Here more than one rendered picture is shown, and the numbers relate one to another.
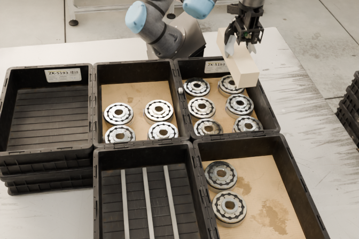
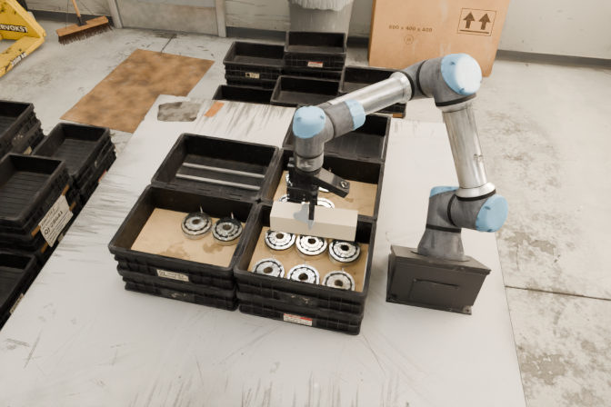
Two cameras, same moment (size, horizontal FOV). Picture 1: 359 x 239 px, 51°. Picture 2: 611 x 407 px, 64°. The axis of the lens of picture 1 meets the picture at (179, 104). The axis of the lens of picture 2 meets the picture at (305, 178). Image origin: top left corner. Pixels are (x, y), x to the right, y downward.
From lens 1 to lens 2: 1.72 m
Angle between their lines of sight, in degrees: 74
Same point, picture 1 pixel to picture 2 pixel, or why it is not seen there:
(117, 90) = (365, 193)
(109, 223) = (230, 164)
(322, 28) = not seen: outside the picture
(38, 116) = (348, 143)
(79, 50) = not seen: hidden behind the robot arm
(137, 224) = (221, 176)
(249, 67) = (280, 211)
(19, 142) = not seen: hidden behind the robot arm
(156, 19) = (439, 209)
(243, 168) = (228, 255)
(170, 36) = (432, 239)
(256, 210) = (185, 246)
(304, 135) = (264, 388)
